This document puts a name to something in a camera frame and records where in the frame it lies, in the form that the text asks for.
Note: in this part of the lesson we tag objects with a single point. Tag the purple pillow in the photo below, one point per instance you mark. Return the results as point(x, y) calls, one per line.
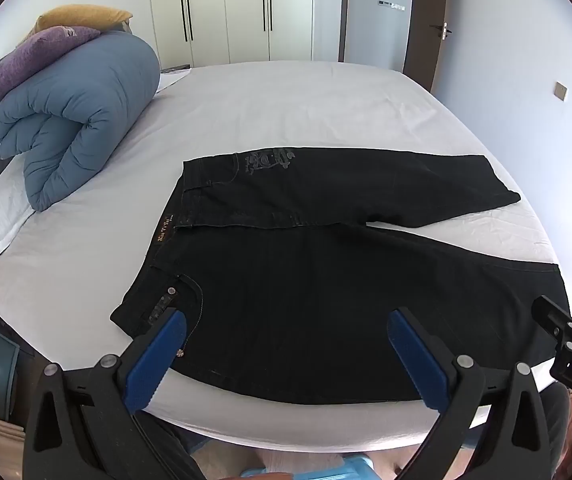
point(26, 60)

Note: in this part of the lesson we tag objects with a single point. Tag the person's right leg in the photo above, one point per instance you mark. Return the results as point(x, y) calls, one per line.
point(558, 425)

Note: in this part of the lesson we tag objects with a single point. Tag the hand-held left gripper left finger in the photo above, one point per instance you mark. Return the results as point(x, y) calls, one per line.
point(158, 355)

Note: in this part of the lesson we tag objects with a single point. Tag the white folded cloth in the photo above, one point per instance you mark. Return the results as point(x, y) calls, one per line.
point(1, 220)

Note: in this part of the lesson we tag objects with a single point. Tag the blue folded duvet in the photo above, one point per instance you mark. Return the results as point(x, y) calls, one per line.
point(81, 105)

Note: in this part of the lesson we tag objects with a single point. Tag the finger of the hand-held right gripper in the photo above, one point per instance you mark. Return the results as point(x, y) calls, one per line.
point(555, 317)

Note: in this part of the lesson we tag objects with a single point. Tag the cream wardrobe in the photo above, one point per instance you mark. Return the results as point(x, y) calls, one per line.
point(231, 10)

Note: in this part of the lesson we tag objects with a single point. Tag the black pants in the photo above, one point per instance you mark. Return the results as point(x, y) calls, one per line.
point(291, 285)

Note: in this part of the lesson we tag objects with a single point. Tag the light blue stool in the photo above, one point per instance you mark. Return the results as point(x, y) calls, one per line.
point(316, 472)

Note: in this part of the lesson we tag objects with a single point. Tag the brown door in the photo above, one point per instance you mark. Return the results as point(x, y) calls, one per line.
point(428, 55)

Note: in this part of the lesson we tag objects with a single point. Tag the pale grey door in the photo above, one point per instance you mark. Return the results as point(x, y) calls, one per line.
point(375, 25)

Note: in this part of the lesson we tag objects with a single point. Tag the yellow pillow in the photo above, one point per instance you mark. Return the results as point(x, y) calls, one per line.
point(81, 16)

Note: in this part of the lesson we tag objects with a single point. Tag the wall socket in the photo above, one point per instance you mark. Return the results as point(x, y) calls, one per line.
point(560, 91)

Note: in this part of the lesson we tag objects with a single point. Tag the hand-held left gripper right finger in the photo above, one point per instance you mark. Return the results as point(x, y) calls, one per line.
point(415, 355)

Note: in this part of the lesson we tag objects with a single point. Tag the white bed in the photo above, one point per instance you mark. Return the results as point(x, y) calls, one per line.
point(291, 110)

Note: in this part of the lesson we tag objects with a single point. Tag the white flat sheet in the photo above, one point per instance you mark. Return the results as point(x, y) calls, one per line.
point(171, 80)

